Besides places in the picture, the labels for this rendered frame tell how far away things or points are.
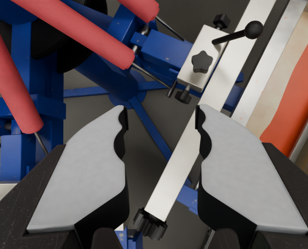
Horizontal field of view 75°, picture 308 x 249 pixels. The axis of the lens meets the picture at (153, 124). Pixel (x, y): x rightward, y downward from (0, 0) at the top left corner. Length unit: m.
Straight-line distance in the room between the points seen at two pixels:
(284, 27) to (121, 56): 0.39
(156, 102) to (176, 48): 1.07
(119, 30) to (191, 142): 0.31
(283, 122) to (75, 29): 0.51
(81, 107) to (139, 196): 0.83
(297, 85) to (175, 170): 0.36
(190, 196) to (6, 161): 0.45
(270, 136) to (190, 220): 1.12
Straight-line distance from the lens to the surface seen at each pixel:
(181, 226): 1.58
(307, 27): 0.67
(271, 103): 0.57
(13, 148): 0.61
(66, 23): 0.46
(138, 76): 1.60
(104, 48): 0.46
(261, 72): 0.54
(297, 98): 0.60
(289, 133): 0.58
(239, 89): 0.59
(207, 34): 0.46
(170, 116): 1.49
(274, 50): 0.57
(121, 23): 0.53
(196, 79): 0.42
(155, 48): 0.49
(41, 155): 0.70
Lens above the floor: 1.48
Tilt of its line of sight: 79 degrees down
